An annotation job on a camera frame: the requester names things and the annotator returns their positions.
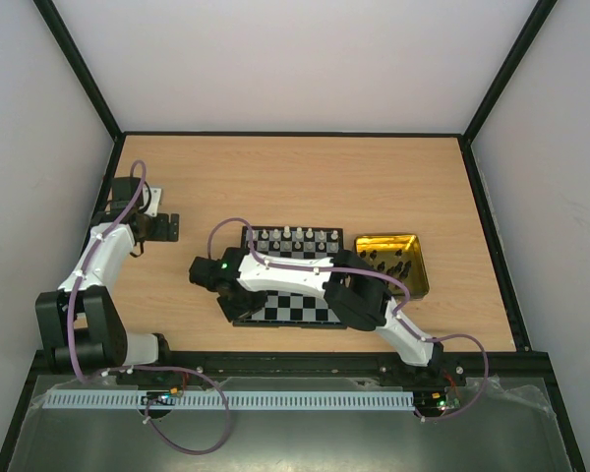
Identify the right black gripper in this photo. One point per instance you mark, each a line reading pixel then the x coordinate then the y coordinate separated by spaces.
pixel 243 305

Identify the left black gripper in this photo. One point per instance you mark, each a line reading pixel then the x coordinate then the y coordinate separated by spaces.
pixel 162 231

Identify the gold metal tin tray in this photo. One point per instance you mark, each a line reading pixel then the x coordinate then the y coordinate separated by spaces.
pixel 399 256

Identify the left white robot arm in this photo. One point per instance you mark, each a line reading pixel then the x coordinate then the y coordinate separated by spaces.
pixel 79 316

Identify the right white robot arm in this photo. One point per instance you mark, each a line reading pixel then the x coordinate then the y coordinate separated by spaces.
pixel 358 295

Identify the black white chessboard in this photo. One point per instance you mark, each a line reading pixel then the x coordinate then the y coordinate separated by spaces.
pixel 294 309

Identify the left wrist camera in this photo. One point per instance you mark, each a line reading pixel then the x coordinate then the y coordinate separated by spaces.
pixel 152 200

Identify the black mounting rail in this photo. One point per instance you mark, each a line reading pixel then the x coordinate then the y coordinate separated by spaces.
pixel 386 368

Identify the white slotted cable duct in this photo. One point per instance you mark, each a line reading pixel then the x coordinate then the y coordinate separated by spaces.
pixel 234 400

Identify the black frame enclosure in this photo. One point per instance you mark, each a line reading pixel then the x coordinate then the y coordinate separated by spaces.
pixel 517 361

